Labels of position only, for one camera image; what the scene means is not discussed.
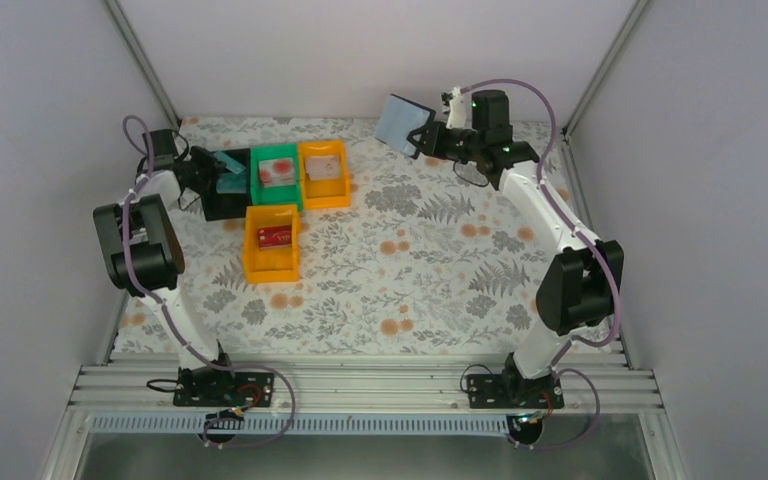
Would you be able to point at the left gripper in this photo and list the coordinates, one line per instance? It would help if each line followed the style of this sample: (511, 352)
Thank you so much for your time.
(203, 169)

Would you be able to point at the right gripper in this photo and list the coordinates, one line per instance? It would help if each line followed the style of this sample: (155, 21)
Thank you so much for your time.
(430, 138)

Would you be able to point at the teal card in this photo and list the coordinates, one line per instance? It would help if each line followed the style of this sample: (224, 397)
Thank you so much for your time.
(231, 184)
(231, 165)

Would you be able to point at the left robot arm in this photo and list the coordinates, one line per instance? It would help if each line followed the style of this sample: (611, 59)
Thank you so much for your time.
(143, 256)

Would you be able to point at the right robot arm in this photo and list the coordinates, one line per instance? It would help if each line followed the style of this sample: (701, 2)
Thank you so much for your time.
(581, 287)

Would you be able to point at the red patterned card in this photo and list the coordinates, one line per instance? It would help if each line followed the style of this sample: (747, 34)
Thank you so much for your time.
(277, 172)

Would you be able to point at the red VIP card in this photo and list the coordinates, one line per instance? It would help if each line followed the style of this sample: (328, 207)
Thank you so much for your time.
(273, 237)

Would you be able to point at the pale card in orange bin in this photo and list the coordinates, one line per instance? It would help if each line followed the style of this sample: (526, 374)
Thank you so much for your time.
(323, 167)

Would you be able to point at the black storage bin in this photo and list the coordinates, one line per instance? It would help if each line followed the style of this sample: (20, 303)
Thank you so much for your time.
(222, 207)

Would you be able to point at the green storage bin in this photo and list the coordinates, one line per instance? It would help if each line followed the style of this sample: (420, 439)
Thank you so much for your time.
(261, 195)

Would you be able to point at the far orange storage bin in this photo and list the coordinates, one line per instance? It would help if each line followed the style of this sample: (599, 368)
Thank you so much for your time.
(324, 194)

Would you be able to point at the orange storage bin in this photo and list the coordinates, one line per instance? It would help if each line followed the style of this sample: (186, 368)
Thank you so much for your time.
(281, 265)
(324, 194)

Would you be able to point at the floral table mat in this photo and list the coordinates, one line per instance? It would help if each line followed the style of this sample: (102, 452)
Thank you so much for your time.
(424, 260)

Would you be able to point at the near orange storage bin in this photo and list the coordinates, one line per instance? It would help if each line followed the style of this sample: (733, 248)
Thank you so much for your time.
(281, 265)

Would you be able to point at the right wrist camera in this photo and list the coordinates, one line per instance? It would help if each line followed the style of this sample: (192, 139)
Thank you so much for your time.
(454, 108)

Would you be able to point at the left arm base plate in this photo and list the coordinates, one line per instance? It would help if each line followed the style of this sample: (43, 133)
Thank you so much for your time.
(212, 388)

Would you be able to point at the aluminium rail frame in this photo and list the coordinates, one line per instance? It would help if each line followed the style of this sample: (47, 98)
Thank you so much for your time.
(365, 383)

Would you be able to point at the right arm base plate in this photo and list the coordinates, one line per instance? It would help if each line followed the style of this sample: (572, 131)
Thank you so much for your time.
(496, 392)

